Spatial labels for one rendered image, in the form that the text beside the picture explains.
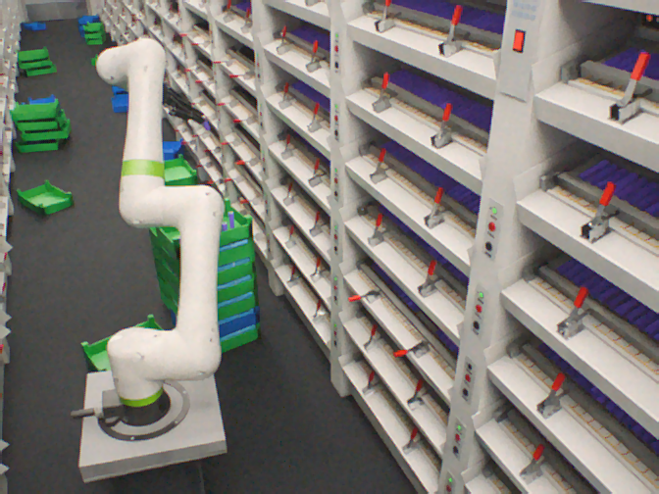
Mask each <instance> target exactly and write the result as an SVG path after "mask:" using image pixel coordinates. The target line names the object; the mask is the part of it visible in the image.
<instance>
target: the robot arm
mask: <svg viewBox="0 0 659 494"><path fill-rule="evenodd" d="M165 66H166V53H165V51H164V49H163V47H162V46H161V45H160V44H159V43H158V42H156V41H154V39H152V38H148V39H139V40H137V41H135V42H133V43H130V44H128V45H125V46H121V47H115V48H109V50H106V51H104V52H103V53H102V54H101V55H100V56H99V58H98V61H96V70H97V72H98V74H99V76H100V78H101V79H103V80H104V81H106V82H107V83H109V84H111V86H114V85H115V87H118V88H120V89H122V90H125V91H127V92H128V93H129V113H128V116H127V137H126V144H125V152H124V159H123V168H122V179H121V196H119V211H120V214H122V216H123V218H124V220H125V221H126V222H127V223H128V224H129V225H131V226H133V227H136V228H151V227H164V226H173V227H175V228H177V229H178V230H179V233H180V289H179V302H178V312H177V326H176V328H175V329H173V330H157V329H151V328H144V327H132V328H127V329H124V330H122V331H120V332H117V333H115V334H114V336H113V337H112V338H111V339H110V341H109V343H108V346H107V352H108V357H109V363H110V369H111V374H112V376H113V379H114V383H115V388H116V389H109V390H104V391H102V401H101V402H99V403H97V404H95V405H94V408H90V409H84V410H79V411H74V412H72V419H73V420H74V419H79V418H85V417H90V416H96V418H97V419H99V420H100V419H105V422H106V424H107V427H112V426H115V425H116V424H117V423H118V422H120V421H121V422H123V423H125V424H128V425H132V426H135V427H142V426H147V425H151V423H152V424H153V422H156V421H158V420H161V419H162V418H163V417H164V416H165V415H166V414H167V413H168V411H169V410H170V407H171V399H170V396H169V394H168V393H167V392H166V391H165V389H164V380H202V379H205V378H207V377H210V376H211V375H213V374H214V373H215V372H216V369H217V368H218V366H219V364H220V361H221V346H220V335H219V324H218V305H217V277H218V257H219V245H220V235H221V229H222V221H223V215H224V202H223V200H222V197H221V195H220V194H219V193H218V192H217V191H216V190H215V189H213V188H210V187H207V186H188V187H165V182H164V162H163V149H162V133H161V112H162V105H164V106H165V107H166V108H168V109H169V110H170V111H169V112H168V114H169V115H170V116H174V117H177V118H180V119H182V120H185V121H188V120H192V121H195V122H197V123H198V124H202V123H204V122H205V121H206V119H204V118H203V117H202V116H204V113H203V112H201V111H200V110H198V109H196V108H195V107H193V106H190V105H192V103H190V102H188V103H187V102H186V101H187V100H186V99H185V98H184V96H183V95H182V94H180V93H179V92H178V91H176V90H175V89H173V88H171V87H170V86H169V85H168V84H167V83H165V82H164V73H165ZM182 99H183V100H182Z"/></svg>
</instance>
